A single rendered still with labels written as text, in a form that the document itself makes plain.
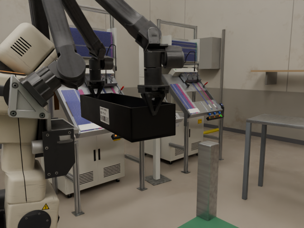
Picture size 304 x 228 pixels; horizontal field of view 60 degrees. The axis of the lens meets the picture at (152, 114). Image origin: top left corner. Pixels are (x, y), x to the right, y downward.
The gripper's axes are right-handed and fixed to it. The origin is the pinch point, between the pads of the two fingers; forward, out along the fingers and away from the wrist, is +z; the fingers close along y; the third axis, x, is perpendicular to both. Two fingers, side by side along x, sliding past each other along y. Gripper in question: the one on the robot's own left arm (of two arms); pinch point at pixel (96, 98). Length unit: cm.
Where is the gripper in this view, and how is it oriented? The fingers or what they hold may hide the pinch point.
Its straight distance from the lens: 138.0
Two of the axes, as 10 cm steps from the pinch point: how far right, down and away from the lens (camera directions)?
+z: 0.0, 9.9, 1.7
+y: -5.1, -1.4, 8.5
